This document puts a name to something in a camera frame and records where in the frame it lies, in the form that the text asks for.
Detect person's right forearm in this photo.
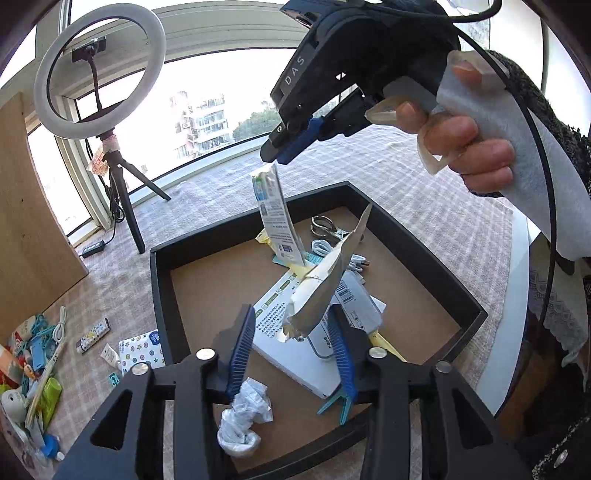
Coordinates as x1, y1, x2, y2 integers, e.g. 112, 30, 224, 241
487, 50, 591, 197

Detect pink paper tag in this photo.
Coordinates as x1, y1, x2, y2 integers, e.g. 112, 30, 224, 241
89, 134, 123, 177

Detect white lace cloth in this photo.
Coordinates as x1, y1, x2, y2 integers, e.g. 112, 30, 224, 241
529, 265, 589, 368

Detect metal scissors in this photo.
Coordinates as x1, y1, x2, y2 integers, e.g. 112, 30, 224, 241
311, 215, 348, 241

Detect blue white toothpaste box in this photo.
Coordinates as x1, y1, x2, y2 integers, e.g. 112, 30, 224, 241
250, 164, 308, 269

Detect black phone clamp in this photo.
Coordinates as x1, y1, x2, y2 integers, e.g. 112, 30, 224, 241
71, 38, 108, 64

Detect yellow packet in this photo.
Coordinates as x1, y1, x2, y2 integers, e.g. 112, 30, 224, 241
368, 331, 408, 363

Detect thin white cable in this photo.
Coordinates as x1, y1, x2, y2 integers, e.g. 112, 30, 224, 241
52, 305, 69, 345

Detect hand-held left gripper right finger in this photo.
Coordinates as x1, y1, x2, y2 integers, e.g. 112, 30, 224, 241
329, 305, 534, 480

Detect white paper tissue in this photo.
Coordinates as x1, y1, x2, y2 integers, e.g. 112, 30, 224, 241
434, 58, 591, 261

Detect apartment building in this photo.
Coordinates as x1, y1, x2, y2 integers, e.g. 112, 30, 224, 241
168, 90, 230, 160

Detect white labelled packet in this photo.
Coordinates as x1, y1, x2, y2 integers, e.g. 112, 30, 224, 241
330, 271, 387, 334

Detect small white tube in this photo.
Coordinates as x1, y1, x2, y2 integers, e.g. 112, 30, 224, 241
101, 343, 122, 371

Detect white rounded item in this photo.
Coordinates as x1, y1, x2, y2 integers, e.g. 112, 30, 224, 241
0, 390, 27, 424

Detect white ring light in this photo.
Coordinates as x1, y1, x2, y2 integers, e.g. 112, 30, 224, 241
33, 4, 167, 141

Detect crumpled white plastic bag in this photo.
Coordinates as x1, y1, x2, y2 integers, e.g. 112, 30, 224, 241
216, 377, 274, 459

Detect coiled white cable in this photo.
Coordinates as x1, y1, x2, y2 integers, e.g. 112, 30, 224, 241
311, 237, 371, 274

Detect torn silver foil packet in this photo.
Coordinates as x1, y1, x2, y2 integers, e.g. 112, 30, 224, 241
281, 203, 374, 345

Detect pink checked tablecloth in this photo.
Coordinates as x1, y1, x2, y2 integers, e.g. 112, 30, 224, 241
0, 124, 517, 480

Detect flat white printed box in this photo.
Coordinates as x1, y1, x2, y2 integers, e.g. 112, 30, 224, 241
252, 270, 370, 400

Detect star printed tissue pack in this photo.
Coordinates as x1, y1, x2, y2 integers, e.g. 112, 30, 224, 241
119, 329, 166, 371

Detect beige wooden stick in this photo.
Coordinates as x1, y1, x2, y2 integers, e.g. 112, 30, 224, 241
25, 342, 66, 428

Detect black tripod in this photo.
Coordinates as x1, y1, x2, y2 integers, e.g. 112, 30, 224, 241
90, 60, 172, 256

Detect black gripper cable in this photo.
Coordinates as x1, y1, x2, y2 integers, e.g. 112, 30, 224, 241
443, 0, 557, 264

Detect person's right hand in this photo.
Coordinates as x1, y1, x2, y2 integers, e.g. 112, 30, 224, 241
365, 50, 516, 198

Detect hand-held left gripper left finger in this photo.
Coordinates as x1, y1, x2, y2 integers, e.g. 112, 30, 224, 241
53, 304, 257, 480

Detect black tray container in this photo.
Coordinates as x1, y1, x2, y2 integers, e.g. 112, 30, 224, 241
149, 181, 489, 476

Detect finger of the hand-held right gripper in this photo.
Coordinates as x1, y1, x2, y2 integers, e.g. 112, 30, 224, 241
318, 89, 371, 140
260, 117, 325, 165

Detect smooth wooden board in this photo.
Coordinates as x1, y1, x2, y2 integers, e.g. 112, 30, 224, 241
0, 91, 89, 344

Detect teal clothespin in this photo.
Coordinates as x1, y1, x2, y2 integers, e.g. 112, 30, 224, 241
28, 313, 51, 346
317, 387, 357, 426

